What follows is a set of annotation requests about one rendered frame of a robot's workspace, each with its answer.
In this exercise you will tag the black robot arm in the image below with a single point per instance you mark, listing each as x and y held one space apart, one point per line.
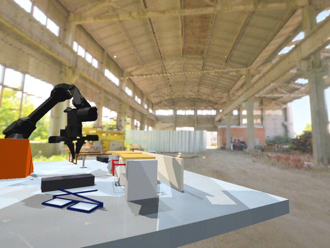
23 127

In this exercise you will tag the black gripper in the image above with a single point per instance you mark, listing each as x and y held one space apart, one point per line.
74 129

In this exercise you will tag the dark blue rectangular glasses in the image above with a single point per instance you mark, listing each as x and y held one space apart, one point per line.
80 206

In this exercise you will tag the beige flat panel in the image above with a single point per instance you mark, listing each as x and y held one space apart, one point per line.
170 169

